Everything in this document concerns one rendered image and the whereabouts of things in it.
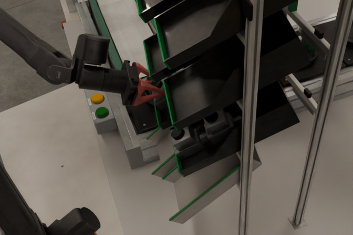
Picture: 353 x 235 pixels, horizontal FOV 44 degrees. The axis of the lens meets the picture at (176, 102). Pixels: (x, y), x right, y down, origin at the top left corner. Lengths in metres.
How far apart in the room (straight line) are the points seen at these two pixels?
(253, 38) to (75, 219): 0.51
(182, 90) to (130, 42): 0.91
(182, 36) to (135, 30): 1.08
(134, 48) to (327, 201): 0.92
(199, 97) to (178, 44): 0.15
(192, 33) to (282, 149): 0.76
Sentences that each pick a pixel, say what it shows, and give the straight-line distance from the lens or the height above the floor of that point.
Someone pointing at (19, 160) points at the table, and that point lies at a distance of 1.57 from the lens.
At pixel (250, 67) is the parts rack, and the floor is 1.51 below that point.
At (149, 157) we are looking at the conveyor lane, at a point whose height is 0.88.
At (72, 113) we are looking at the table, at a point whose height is 0.86.
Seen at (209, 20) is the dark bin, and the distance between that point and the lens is 0.78.
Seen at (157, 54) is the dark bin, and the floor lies 1.36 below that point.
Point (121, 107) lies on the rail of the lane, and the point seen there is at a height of 0.96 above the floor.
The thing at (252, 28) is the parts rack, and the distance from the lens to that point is 0.68.
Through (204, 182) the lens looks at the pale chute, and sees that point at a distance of 1.12.
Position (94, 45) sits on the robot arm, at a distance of 1.00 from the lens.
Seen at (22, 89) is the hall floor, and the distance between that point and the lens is 3.19.
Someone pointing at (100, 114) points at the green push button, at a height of 0.97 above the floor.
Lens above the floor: 2.00
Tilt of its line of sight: 46 degrees down
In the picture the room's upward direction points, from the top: 7 degrees counter-clockwise
